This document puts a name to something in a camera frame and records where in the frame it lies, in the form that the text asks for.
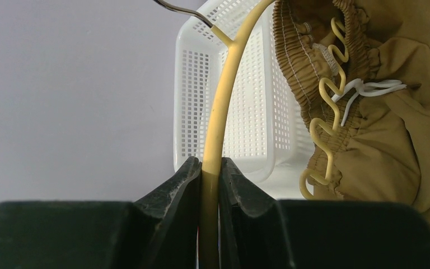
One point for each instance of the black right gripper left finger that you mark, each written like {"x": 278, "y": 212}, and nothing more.
{"x": 157, "y": 231}

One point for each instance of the brown shorts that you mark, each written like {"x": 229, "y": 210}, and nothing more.
{"x": 381, "y": 151}

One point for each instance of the yellow wire hanger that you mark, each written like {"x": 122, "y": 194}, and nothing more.
{"x": 232, "y": 22}

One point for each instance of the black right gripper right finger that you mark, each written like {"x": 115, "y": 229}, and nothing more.
{"x": 258, "y": 231}

